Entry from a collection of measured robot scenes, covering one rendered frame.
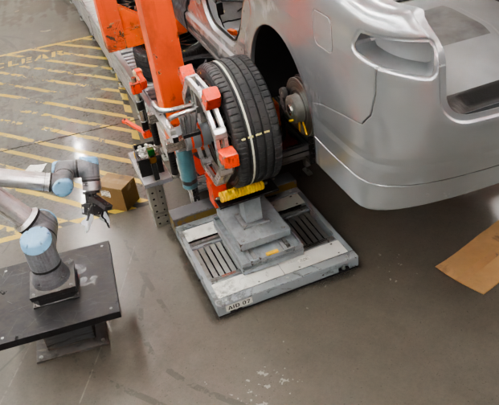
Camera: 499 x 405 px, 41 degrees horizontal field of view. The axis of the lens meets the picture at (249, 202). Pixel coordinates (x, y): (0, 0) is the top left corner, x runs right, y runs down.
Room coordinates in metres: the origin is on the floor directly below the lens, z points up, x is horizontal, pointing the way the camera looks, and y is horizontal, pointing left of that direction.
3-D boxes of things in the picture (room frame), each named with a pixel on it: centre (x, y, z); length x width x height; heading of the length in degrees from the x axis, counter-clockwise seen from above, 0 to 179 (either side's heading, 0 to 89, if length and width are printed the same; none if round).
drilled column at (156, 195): (3.51, 0.57, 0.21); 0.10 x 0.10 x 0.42; 17
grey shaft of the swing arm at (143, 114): (4.59, 0.70, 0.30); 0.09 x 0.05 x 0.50; 17
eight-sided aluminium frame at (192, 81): (3.04, 0.16, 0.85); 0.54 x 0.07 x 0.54; 17
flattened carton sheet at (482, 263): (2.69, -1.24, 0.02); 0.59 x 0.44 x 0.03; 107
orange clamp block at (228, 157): (2.74, 0.06, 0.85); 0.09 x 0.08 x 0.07; 17
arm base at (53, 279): (2.64, 1.04, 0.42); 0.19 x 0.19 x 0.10
